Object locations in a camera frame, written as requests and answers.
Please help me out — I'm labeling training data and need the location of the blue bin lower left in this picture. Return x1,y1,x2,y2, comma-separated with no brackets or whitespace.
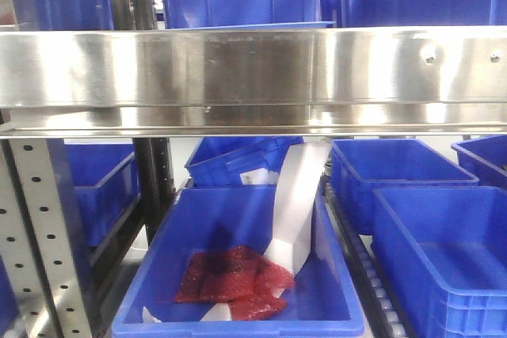
66,143,140,247

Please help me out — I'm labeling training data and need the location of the perforated steel shelf post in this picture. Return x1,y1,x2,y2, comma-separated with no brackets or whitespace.
1,139,103,337

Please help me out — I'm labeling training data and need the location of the blue bin lower front right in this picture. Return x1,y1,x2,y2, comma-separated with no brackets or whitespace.
372,186,506,337

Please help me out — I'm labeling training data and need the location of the stainless steel shelf beam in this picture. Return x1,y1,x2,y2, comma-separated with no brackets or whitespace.
1,26,506,139

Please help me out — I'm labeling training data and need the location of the dark steel shelf upright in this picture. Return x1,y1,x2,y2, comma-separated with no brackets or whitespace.
133,138,175,245

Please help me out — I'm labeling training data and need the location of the blue bin with red bags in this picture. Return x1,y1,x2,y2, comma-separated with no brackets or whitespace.
112,185,364,337

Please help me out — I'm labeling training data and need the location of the tilted blue bin behind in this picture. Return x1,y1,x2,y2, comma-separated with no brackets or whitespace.
185,136,303,187

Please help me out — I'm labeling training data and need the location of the blue bin lower far right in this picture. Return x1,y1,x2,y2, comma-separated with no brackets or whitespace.
452,135,506,189

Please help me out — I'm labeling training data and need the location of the blue bin lower middle right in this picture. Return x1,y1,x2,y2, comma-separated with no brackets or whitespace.
330,139,479,235

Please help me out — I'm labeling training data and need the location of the roller conveyor track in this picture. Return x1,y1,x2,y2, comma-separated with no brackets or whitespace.
321,176,410,337

